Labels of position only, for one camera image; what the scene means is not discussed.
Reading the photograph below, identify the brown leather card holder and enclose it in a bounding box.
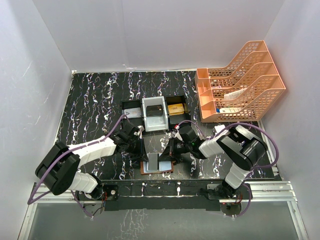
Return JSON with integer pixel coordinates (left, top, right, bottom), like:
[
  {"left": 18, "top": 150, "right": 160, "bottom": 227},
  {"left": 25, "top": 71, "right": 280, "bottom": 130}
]
[{"left": 140, "top": 161, "right": 174, "bottom": 175}]

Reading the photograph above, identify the black bin with gold card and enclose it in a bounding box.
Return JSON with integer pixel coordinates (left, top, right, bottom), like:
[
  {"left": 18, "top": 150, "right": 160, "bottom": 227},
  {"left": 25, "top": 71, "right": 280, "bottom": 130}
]
[{"left": 164, "top": 94, "right": 191, "bottom": 129}]

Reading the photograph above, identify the white phone box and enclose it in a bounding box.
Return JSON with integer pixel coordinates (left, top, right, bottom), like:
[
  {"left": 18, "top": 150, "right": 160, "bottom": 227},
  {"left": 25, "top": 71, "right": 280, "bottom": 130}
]
[{"left": 213, "top": 124, "right": 226, "bottom": 134}]

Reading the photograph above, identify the white plastic bin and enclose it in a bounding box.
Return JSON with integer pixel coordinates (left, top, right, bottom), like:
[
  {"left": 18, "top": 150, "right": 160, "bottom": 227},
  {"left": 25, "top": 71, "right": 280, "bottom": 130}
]
[{"left": 142, "top": 96, "right": 169, "bottom": 132}]

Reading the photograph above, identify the orange mesh file organizer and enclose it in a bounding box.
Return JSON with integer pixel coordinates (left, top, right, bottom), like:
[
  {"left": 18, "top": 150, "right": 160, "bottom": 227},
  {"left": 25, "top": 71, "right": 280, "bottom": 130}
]
[{"left": 195, "top": 40, "right": 286, "bottom": 123}]

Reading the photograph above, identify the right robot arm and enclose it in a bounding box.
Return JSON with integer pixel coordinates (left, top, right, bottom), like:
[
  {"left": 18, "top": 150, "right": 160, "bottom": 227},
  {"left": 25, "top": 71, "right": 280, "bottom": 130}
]
[{"left": 158, "top": 124, "right": 268, "bottom": 198}]

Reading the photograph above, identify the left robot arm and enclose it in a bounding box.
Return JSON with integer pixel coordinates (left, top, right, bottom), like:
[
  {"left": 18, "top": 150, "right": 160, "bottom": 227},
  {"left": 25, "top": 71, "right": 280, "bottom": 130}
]
[{"left": 35, "top": 123, "right": 148, "bottom": 199}]

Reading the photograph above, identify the silver credit card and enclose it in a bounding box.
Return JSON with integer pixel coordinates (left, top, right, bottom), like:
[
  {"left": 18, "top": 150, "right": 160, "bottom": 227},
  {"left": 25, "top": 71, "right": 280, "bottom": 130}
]
[{"left": 123, "top": 107, "right": 142, "bottom": 119}]

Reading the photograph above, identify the gold credit card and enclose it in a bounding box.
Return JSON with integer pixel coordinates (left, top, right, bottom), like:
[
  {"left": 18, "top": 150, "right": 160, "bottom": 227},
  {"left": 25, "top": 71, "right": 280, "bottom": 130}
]
[{"left": 167, "top": 103, "right": 186, "bottom": 116}]

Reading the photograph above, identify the black credit card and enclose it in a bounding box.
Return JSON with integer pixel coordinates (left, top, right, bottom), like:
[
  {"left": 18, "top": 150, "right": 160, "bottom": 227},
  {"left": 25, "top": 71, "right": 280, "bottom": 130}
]
[{"left": 146, "top": 104, "right": 163, "bottom": 117}]

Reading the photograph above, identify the white blue item in organizer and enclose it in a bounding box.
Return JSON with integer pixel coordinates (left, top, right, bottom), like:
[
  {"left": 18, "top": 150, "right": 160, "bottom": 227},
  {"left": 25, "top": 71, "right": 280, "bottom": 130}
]
[{"left": 216, "top": 107, "right": 242, "bottom": 114}]

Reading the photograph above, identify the white paper in organizer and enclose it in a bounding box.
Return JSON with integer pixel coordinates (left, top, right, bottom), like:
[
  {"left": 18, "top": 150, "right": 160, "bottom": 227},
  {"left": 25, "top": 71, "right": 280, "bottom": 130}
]
[{"left": 223, "top": 87, "right": 247, "bottom": 100}]

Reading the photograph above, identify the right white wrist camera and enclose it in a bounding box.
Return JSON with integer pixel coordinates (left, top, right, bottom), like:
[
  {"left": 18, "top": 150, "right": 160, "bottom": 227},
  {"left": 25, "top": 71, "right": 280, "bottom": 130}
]
[{"left": 171, "top": 124, "right": 183, "bottom": 141}]

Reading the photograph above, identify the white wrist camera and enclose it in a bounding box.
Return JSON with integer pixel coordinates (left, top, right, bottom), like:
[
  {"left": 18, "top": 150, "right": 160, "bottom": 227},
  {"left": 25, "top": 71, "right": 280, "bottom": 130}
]
[
  {"left": 171, "top": 124, "right": 183, "bottom": 141},
  {"left": 133, "top": 125, "right": 145, "bottom": 139}
]

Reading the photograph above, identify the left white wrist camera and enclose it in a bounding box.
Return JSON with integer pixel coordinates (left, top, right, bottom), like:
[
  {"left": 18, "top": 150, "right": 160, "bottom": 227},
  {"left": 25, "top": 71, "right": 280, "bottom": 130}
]
[{"left": 133, "top": 125, "right": 145, "bottom": 139}]

